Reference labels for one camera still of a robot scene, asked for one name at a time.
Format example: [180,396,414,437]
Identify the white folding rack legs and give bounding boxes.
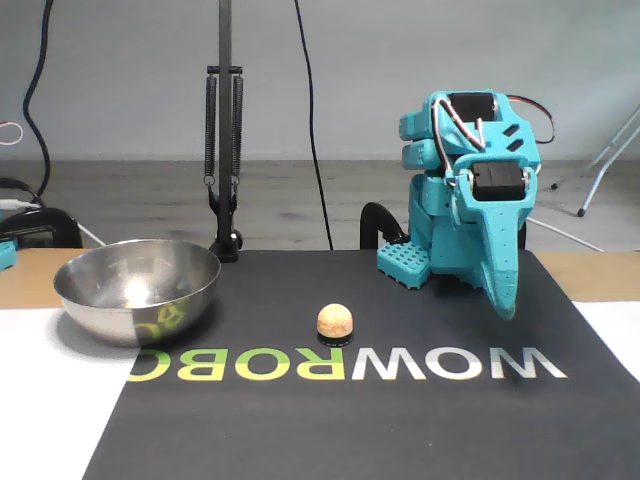
[549,104,640,219]

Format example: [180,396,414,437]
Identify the thin black hanging cable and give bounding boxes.
[293,0,335,251]

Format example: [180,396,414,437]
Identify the teal robot arm with base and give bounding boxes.
[377,91,544,292]

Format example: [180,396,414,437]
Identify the cork ball with black base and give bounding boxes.
[317,303,355,347]

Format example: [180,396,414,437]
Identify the metal bowl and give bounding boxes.
[53,238,222,349]

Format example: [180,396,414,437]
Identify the teal moving gripper finger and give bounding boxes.
[452,172,541,321]

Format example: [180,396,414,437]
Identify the small teal printed part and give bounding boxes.
[0,238,19,272]

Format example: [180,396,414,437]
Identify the black mat with WOWROBO print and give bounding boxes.
[82,249,640,480]

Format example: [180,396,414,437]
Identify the teal gripper body, black servo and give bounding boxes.
[446,153,543,201]

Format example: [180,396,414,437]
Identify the thick black hanging cable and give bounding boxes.
[22,0,55,209]

